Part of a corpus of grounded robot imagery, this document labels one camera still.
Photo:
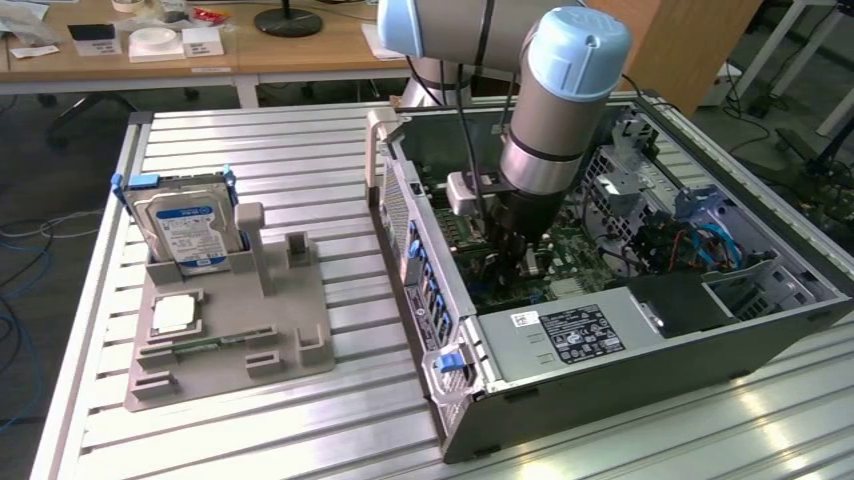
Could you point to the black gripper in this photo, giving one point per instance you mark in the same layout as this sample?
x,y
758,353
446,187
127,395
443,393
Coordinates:
x,y
530,215

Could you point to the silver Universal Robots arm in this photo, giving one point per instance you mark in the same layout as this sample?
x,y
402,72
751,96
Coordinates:
x,y
554,125

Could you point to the CPU socket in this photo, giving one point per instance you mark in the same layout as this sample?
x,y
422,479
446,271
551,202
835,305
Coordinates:
x,y
476,231

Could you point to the installed RAM stick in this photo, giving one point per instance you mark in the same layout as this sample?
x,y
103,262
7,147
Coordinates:
x,y
467,246

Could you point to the green motherboard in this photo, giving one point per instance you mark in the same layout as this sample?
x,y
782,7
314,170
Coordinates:
x,y
587,260

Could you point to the perforated metal disk bay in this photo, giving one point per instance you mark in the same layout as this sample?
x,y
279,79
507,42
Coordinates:
x,y
621,200

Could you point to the grey power supply unit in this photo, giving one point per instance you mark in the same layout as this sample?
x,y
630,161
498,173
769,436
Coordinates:
x,y
521,350

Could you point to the blue case latch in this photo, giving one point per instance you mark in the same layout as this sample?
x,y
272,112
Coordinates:
x,y
448,362

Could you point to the open grey PC case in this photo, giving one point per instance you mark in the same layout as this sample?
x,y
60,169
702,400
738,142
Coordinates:
x,y
601,390

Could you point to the white paper stack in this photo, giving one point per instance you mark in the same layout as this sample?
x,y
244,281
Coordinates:
x,y
383,47

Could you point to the wooden cabinet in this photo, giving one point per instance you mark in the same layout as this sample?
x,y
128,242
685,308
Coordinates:
x,y
687,50

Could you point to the black floor stand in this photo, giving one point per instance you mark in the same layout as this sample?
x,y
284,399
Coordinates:
x,y
817,150

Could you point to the wooden desk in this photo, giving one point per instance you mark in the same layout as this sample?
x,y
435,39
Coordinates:
x,y
300,50

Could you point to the hard disk with blue carrier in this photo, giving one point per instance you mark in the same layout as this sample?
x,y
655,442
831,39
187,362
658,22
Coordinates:
x,y
187,225

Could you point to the black round lamp base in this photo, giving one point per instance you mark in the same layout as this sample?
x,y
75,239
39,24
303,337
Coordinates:
x,y
288,25

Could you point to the green RAM stick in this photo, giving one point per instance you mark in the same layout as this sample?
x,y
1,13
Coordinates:
x,y
207,344

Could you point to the grey plastic parts rack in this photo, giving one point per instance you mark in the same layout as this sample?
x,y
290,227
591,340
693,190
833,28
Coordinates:
x,y
227,370

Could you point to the silver CPU chip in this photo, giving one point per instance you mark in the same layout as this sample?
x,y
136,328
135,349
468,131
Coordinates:
x,y
172,315

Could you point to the white labelled box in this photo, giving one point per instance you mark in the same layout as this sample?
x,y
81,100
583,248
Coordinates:
x,y
202,42

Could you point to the red packet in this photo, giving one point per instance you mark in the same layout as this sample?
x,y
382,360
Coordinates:
x,y
208,16

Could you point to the white box with round bowl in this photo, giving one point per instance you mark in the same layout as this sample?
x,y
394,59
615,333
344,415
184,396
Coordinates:
x,y
156,45

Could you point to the black chair base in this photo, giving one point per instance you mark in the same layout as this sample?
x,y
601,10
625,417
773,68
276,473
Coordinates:
x,y
73,112

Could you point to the white tape roll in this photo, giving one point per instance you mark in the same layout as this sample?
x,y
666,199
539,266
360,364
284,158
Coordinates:
x,y
127,5

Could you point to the white box with black lid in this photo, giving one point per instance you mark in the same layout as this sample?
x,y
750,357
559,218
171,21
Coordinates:
x,y
94,37

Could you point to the white paper slip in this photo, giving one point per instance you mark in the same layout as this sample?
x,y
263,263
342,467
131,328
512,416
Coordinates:
x,y
33,51

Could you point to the clear plastic bag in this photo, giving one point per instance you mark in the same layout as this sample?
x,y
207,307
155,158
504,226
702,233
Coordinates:
x,y
27,22

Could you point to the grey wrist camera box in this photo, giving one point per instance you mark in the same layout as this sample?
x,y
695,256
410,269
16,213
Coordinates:
x,y
462,195

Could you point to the white desk frame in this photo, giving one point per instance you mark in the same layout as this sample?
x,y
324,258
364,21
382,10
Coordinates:
x,y
767,55

